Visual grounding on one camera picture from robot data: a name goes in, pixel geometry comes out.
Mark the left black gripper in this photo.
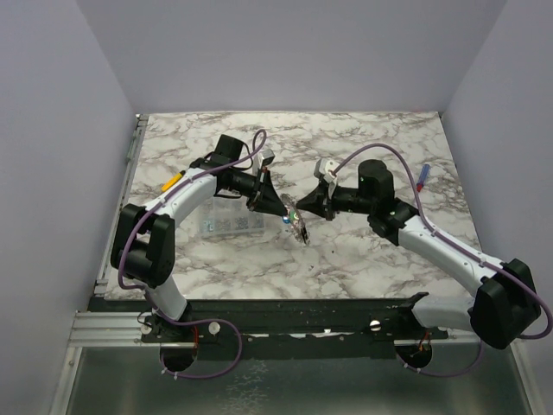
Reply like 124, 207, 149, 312
230, 166, 288, 216

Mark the large metal key ring disc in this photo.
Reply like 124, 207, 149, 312
281, 194, 308, 245

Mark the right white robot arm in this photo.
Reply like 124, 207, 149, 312
297, 159, 541, 349

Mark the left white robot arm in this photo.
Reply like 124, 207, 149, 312
110, 130, 288, 342

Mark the clear plastic parts box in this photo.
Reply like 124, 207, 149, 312
197, 197, 265, 239

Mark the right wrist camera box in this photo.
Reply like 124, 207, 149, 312
314, 158, 339, 194

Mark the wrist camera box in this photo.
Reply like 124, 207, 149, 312
254, 149, 275, 170
314, 158, 339, 194

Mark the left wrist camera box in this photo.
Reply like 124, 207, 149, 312
254, 149, 275, 170

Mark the yellow handled screwdriver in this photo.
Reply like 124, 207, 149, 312
161, 170, 186, 193

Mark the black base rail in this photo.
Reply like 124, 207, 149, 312
142, 298, 448, 361

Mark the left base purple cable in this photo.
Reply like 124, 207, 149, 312
150, 319, 243, 381

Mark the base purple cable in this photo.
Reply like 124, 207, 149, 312
401, 336, 485, 380
150, 319, 243, 381

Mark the aluminium frame rail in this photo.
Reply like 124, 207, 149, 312
49, 114, 149, 414

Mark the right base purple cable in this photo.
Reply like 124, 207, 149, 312
401, 336, 485, 380

